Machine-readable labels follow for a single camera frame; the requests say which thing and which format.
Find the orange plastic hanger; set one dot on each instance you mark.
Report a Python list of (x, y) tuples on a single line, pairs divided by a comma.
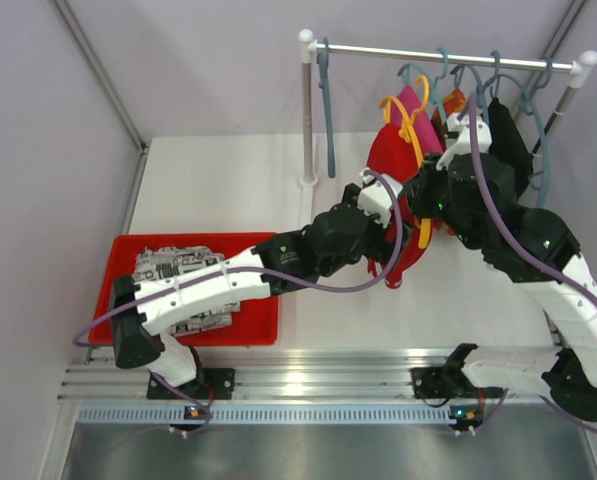
[(408, 133)]

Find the newspaper print trousers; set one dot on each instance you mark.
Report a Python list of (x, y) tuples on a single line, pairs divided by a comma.
[(167, 262)]

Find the orange camouflage trousers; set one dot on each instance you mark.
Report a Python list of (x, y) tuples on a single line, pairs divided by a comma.
[(454, 102)]

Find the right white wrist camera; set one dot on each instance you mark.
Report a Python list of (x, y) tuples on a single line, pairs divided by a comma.
[(460, 142)]

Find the red trousers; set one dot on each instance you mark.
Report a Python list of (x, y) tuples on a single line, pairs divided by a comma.
[(391, 155)]

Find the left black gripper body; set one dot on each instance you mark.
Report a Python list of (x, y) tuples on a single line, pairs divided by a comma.
[(372, 243)]

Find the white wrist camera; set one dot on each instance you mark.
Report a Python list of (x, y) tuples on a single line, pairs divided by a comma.
[(460, 142), (374, 198)]

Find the black trousers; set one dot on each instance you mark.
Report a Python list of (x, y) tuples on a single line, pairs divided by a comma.
[(508, 145)]

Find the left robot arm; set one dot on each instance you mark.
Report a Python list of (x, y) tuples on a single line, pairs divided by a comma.
[(143, 311)]

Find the pink trousers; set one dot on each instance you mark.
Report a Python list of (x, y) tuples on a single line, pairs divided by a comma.
[(428, 139)]

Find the teal hanger of pink trousers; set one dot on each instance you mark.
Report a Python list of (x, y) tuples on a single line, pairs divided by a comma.
[(434, 98)]

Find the teal hanger of newspaper trousers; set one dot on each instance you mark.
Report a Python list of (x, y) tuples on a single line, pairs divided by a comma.
[(322, 60)]

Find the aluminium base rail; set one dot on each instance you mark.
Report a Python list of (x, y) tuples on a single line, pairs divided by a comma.
[(268, 374)]

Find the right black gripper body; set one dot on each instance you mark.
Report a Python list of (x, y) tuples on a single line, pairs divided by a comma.
[(431, 197)]

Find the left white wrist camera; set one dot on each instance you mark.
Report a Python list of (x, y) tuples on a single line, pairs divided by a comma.
[(374, 198)]

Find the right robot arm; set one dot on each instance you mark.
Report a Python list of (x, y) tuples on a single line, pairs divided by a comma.
[(474, 195)]

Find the empty teal hanger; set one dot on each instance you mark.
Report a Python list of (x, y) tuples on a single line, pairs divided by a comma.
[(539, 181)]

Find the teal hanger of black trousers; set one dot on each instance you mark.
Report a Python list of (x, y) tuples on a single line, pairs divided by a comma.
[(492, 85)]

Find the white metal clothes rack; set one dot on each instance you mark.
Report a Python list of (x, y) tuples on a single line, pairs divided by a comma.
[(577, 70)]

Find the perforated cable duct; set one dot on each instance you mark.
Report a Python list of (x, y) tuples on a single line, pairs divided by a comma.
[(276, 414)]

